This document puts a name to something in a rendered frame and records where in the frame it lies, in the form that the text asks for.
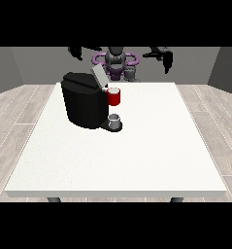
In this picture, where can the red pod holder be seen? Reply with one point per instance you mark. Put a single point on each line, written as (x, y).
(114, 98)

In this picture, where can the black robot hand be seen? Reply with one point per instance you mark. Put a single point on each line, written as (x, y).
(167, 58)
(77, 52)

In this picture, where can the small grey coffee pod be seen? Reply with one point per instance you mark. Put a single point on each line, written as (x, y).
(129, 74)

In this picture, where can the grey robot trunk purple rings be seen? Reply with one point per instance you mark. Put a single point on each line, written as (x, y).
(115, 61)

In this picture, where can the pale grey machine lid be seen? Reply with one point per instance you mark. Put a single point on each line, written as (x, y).
(99, 75)

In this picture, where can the black coffee machine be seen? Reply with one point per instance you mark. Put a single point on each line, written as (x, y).
(83, 103)

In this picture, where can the small grey cup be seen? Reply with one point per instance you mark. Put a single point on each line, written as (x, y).
(114, 122)

